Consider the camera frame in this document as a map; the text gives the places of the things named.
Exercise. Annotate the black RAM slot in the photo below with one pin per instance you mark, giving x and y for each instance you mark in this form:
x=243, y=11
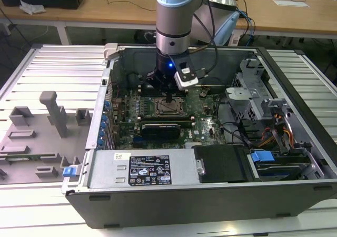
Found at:
x=166, y=116
x=166, y=120

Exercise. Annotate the wooden desk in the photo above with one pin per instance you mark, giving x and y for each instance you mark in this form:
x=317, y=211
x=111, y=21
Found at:
x=118, y=10

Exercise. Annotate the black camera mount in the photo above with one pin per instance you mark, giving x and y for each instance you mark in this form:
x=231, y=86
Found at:
x=184, y=61

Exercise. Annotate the blue plastic latch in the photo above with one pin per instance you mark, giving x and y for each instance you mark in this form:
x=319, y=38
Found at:
x=69, y=171

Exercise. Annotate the grey PC case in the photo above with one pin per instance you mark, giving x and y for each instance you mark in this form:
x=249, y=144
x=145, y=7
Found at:
x=184, y=208

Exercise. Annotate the white crumpled paper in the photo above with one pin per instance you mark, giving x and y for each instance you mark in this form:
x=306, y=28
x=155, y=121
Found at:
x=31, y=8

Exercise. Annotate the black plastic shroud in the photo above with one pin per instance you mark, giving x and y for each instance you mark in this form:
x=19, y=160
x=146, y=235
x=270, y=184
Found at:
x=221, y=163

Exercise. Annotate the silver drive cage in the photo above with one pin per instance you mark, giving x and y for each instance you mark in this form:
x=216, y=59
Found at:
x=242, y=100

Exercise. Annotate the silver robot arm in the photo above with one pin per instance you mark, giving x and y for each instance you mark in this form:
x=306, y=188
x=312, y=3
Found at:
x=172, y=18

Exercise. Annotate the round coin battery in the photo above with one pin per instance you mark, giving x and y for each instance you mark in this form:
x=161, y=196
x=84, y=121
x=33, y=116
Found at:
x=203, y=92

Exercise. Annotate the graphics card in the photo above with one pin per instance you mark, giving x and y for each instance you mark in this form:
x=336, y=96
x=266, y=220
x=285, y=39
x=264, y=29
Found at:
x=160, y=133

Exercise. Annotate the CPU socket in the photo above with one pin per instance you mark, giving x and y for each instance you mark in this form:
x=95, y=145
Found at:
x=158, y=113

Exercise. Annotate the blue slot retainer clip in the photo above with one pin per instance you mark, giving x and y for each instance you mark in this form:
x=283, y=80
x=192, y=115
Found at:
x=102, y=126
x=99, y=142
x=104, y=118
x=106, y=104
x=101, y=134

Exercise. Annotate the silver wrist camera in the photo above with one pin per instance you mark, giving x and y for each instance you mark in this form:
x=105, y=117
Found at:
x=185, y=79

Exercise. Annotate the silver CPU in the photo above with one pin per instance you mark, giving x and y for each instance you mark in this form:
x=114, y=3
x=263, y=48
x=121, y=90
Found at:
x=172, y=108

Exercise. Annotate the grey parts rack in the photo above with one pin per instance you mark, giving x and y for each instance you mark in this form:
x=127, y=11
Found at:
x=39, y=131

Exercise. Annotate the hard disk blue carrier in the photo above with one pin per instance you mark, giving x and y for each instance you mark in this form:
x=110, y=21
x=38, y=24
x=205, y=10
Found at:
x=262, y=156

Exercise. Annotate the green motherboard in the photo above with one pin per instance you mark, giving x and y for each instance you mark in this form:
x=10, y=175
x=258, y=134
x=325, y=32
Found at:
x=205, y=126

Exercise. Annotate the grey case latch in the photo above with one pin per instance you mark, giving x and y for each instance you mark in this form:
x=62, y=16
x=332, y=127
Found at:
x=113, y=51

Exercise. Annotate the silver power supply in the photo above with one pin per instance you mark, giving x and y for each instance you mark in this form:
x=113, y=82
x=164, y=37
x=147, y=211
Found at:
x=110, y=166

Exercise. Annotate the green RAM stick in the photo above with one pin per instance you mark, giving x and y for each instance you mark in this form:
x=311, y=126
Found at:
x=21, y=159

